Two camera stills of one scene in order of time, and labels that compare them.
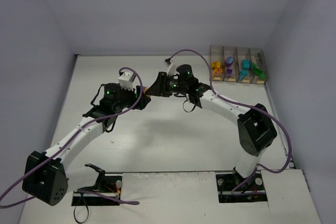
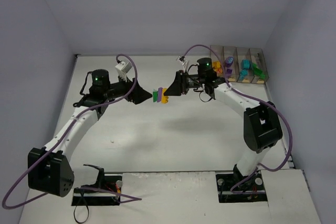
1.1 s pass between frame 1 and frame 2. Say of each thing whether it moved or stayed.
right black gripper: moved
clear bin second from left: stayed
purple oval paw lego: stayed
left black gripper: moved
